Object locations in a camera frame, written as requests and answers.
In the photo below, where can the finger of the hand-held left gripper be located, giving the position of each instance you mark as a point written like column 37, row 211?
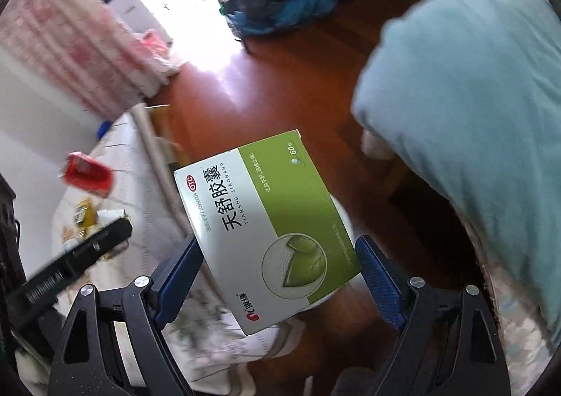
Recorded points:
column 83, row 253

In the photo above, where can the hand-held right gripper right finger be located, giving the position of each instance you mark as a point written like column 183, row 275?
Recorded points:
column 380, row 286

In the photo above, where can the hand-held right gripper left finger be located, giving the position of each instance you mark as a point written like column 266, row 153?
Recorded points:
column 179, row 280

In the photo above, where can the green and white medicine box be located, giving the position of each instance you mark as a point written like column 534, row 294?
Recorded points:
column 267, row 229

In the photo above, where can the yellow snack packet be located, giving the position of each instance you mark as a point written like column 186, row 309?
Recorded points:
column 85, row 214

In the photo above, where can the red snack packet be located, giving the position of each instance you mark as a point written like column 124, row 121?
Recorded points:
column 85, row 174

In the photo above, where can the white patterned tablecloth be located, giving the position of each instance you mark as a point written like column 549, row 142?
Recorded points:
column 127, row 150

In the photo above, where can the floral bed sheet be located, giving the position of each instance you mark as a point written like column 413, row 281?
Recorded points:
column 515, row 321

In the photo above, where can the light blue blanket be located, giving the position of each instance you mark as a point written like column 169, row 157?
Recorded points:
column 464, row 115

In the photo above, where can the pink plastic bags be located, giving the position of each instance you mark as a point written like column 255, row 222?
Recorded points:
column 151, row 56

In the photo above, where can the pink patterned curtain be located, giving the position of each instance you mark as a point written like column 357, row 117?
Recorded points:
column 65, row 41

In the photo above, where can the blue and black cloth pile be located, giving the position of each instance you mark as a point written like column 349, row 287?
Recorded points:
column 280, row 1

